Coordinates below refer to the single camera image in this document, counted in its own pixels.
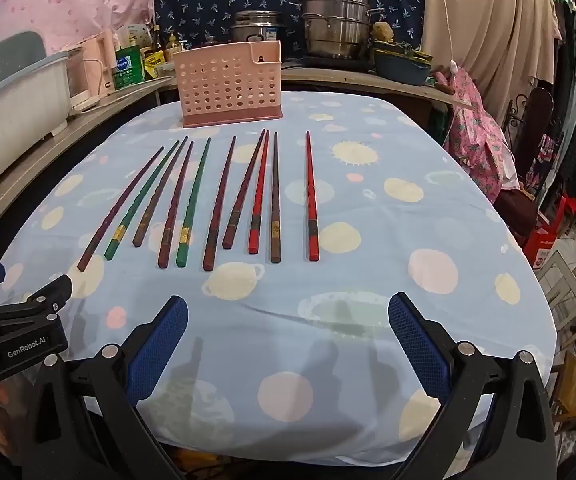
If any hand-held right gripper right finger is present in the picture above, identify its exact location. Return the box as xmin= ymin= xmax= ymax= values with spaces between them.
xmin=388 ymin=291 xmax=560 ymax=480

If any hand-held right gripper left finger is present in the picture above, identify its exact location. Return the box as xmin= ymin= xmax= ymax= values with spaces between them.
xmin=20 ymin=295 xmax=191 ymax=480

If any green chopstick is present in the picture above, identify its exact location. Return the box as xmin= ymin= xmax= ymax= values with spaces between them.
xmin=176 ymin=137 xmax=212 ymax=268
xmin=104 ymin=140 xmax=181 ymax=261

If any brown chopstick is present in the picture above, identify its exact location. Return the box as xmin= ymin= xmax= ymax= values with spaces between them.
xmin=270 ymin=132 xmax=281 ymax=264
xmin=132 ymin=136 xmax=189 ymax=249

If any red chopstick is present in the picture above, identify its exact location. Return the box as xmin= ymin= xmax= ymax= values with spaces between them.
xmin=248 ymin=131 xmax=271 ymax=255
xmin=305 ymin=131 xmax=320 ymax=262

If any pink perforated plastic basket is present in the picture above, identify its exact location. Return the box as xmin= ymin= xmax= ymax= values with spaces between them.
xmin=173 ymin=39 xmax=283 ymax=129

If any blue planet print tablecloth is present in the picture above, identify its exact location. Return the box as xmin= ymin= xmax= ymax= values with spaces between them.
xmin=0 ymin=91 xmax=557 ymax=466

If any red and white box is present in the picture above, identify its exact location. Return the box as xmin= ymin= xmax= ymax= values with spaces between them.
xmin=523 ymin=225 xmax=564 ymax=270

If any white tub with grey lid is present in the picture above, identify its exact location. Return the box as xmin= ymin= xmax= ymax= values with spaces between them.
xmin=0 ymin=31 xmax=77 ymax=220

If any pink floral garment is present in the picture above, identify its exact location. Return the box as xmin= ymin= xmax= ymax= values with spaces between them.
xmin=443 ymin=67 xmax=521 ymax=206

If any pink appliance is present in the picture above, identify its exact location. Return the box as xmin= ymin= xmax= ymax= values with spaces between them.
xmin=66 ymin=31 xmax=118 ymax=112

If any green box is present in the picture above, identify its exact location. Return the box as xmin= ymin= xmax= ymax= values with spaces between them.
xmin=114 ymin=46 xmax=146 ymax=90

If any dark wooden chair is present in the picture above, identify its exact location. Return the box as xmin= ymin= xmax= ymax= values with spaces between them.
xmin=498 ymin=86 xmax=556 ymax=241

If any white carton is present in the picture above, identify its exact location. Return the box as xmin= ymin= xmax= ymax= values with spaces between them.
xmin=118 ymin=23 xmax=153 ymax=49

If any blue plastic basin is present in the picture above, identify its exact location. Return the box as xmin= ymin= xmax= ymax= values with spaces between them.
xmin=374 ymin=47 xmax=434 ymax=87

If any pink printed cloth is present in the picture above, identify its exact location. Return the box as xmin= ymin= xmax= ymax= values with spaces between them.
xmin=0 ymin=0 xmax=179 ymax=61

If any black cooktop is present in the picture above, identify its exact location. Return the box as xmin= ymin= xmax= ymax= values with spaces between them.
xmin=298 ymin=55 xmax=375 ymax=72

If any navy floral cloth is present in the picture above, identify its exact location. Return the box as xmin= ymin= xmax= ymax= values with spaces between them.
xmin=154 ymin=0 xmax=426 ymax=61

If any beige curtain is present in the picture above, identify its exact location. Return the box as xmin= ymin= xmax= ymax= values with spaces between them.
xmin=420 ymin=0 xmax=576 ymax=126

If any stainless rice cooker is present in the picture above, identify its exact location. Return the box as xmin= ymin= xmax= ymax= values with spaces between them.
xmin=229 ymin=10 xmax=285 ymax=45

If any large stainless steamer pot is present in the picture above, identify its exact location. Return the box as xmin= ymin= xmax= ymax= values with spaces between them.
xmin=300 ymin=0 xmax=386 ymax=60

